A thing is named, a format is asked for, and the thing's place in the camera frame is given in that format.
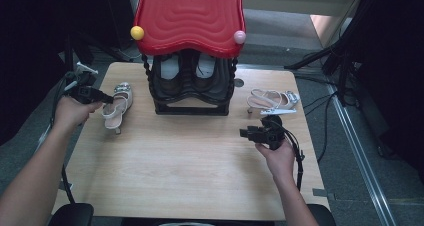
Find black leather shoe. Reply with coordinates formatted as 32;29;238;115
191;52;224;94
155;52;188;97

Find person's right hand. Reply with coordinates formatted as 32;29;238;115
254;142;301;184

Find white heeled sandal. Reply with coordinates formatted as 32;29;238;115
246;88;301;114
101;81;134;135

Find black metal stand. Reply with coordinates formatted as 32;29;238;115
62;32;96;96

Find person's left hand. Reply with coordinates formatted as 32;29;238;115
53;96;104;133

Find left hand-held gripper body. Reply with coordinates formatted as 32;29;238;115
64;61;99;105

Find black tripod stand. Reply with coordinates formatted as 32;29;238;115
284;35;356;106

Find red and black shoe rack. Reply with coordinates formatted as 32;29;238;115
130;0;248;116

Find black floor cables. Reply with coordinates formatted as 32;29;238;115
303;90;338;162

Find metal floor rail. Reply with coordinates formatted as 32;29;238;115
0;64;85;226
328;84;398;226

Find dark curtain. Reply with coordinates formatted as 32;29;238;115
346;0;424;184
0;0;134;147

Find black chair armrest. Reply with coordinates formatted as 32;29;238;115
48;202;95;226
305;204;338;226

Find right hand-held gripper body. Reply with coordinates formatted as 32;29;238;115
256;108;298;151

